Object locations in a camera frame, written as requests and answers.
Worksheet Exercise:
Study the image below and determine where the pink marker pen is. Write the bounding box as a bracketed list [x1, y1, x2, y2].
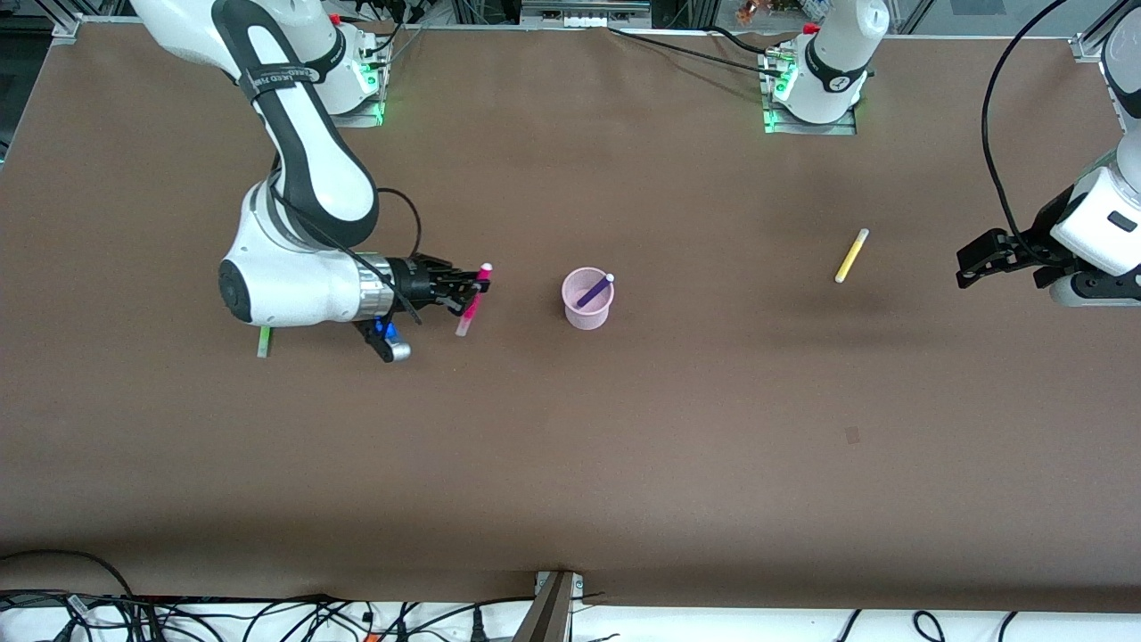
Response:
[454, 262, 495, 339]

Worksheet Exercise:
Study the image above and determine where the purple marker pen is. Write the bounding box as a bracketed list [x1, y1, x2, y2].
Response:
[575, 272, 617, 311]

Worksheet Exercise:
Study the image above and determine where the pink mesh pen holder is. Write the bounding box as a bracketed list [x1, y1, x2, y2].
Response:
[561, 267, 617, 332]

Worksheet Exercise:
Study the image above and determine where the yellow marker pen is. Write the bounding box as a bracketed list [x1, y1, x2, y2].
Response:
[833, 228, 870, 284]

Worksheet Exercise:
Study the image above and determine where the grey power strip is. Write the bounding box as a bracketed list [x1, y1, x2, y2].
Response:
[521, 0, 653, 29]

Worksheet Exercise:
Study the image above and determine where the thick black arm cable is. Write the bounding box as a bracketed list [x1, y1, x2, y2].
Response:
[981, 0, 1071, 261]
[343, 186, 426, 327]

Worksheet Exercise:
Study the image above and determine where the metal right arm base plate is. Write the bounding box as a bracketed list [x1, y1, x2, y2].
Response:
[334, 87, 387, 128]

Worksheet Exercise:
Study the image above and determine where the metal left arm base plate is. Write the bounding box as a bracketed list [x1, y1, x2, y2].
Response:
[763, 52, 859, 136]

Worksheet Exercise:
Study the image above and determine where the black base power cable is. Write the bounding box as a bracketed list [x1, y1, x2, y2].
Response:
[606, 25, 787, 81]

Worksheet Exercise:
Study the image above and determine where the camera mount post with bracket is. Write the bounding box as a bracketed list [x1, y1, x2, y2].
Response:
[513, 570, 586, 642]

